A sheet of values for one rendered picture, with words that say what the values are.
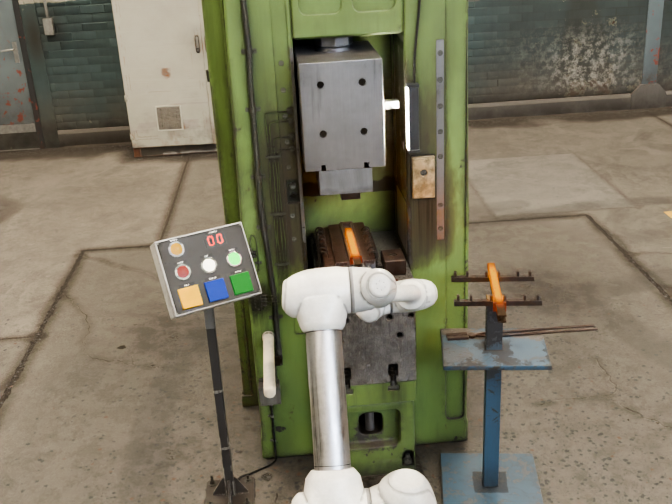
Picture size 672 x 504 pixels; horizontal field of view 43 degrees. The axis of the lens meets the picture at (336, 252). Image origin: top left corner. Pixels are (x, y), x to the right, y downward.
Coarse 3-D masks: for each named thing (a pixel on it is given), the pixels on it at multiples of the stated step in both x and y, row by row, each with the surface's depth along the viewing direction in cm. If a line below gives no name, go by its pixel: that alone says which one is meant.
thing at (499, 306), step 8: (488, 264) 334; (488, 272) 331; (496, 272) 327; (496, 280) 320; (496, 288) 314; (496, 296) 307; (496, 304) 301; (504, 304) 301; (496, 312) 300; (504, 312) 295; (504, 320) 294
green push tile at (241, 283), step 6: (234, 276) 311; (240, 276) 312; (246, 276) 313; (234, 282) 311; (240, 282) 312; (246, 282) 313; (234, 288) 310; (240, 288) 311; (246, 288) 312; (252, 288) 313; (234, 294) 311
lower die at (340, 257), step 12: (324, 228) 368; (336, 228) 364; (360, 228) 362; (336, 240) 351; (360, 240) 349; (336, 252) 339; (348, 252) 336; (360, 252) 336; (372, 252) 337; (324, 264) 331; (336, 264) 330; (348, 264) 330; (372, 264) 331
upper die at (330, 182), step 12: (324, 168) 318; (360, 168) 316; (324, 180) 317; (336, 180) 317; (348, 180) 317; (360, 180) 318; (372, 180) 318; (324, 192) 318; (336, 192) 319; (348, 192) 319; (360, 192) 320
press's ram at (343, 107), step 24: (312, 48) 328; (360, 48) 323; (312, 72) 301; (336, 72) 302; (360, 72) 302; (312, 96) 304; (336, 96) 305; (360, 96) 306; (312, 120) 307; (336, 120) 308; (360, 120) 309; (312, 144) 311; (336, 144) 312; (360, 144) 312; (384, 144) 313; (312, 168) 314; (336, 168) 315
